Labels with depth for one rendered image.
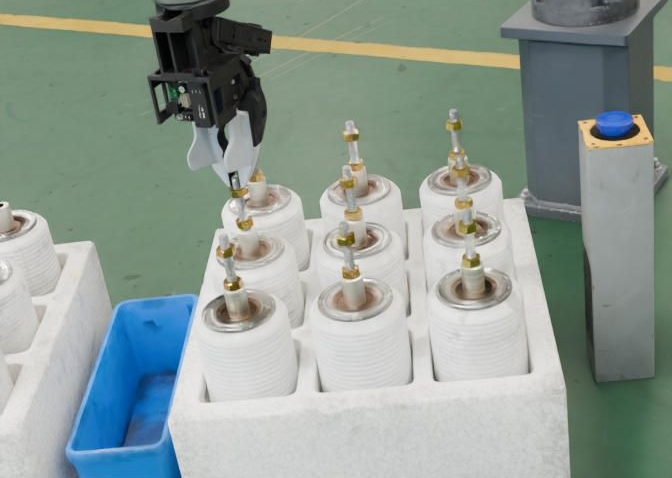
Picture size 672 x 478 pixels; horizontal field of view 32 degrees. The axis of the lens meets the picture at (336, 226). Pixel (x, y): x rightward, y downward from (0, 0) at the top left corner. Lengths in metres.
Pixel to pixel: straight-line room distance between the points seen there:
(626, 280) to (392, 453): 0.36
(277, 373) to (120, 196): 0.93
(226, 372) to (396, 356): 0.17
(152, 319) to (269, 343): 0.38
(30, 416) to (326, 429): 0.31
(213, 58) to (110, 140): 1.15
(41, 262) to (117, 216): 0.56
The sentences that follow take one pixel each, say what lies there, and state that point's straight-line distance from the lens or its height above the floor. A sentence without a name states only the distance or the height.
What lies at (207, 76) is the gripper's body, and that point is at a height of 0.48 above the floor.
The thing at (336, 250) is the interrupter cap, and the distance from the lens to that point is 1.24.
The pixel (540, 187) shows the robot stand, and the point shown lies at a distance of 1.77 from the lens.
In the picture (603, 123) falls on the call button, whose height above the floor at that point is 0.33.
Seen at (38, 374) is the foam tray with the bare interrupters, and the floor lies 0.18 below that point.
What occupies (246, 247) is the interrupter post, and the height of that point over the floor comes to 0.26.
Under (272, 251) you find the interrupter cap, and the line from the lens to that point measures 1.26.
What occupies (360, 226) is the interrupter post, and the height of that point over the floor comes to 0.27.
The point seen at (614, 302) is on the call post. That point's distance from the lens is 1.37.
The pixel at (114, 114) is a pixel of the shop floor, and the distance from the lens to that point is 2.41.
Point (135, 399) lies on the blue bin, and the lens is 1.51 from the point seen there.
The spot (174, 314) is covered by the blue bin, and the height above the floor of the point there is 0.10.
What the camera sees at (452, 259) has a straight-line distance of 1.22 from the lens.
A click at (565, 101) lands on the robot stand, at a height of 0.19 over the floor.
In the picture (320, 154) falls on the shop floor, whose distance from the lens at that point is 2.06.
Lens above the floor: 0.87
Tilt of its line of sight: 29 degrees down
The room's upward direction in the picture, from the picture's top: 9 degrees counter-clockwise
